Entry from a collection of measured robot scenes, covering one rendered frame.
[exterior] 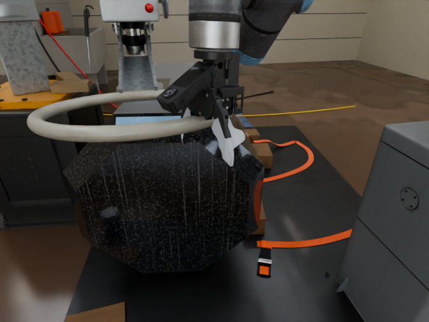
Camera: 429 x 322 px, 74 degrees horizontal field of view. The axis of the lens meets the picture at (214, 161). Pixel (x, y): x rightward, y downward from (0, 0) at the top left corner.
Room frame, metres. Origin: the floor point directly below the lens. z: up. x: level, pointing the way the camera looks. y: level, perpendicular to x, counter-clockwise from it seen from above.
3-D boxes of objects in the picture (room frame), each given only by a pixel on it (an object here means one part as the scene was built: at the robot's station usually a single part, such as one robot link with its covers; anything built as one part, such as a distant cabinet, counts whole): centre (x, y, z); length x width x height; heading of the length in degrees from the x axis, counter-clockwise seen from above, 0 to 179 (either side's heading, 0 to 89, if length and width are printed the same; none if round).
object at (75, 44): (4.44, 1.98, 0.43); 1.30 x 0.62 x 0.86; 12
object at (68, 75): (1.88, 0.94, 0.80); 0.20 x 0.10 x 0.05; 45
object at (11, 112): (1.70, 1.09, 0.37); 0.66 x 0.66 x 0.74; 6
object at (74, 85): (1.67, 0.83, 0.81); 0.20 x 0.10 x 0.05; 104
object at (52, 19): (4.28, 2.16, 1.00); 0.50 x 0.22 x 0.33; 12
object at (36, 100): (1.70, 1.09, 0.76); 0.49 x 0.49 x 0.05; 6
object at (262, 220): (1.44, -0.24, 0.07); 0.30 x 0.12 x 0.12; 0
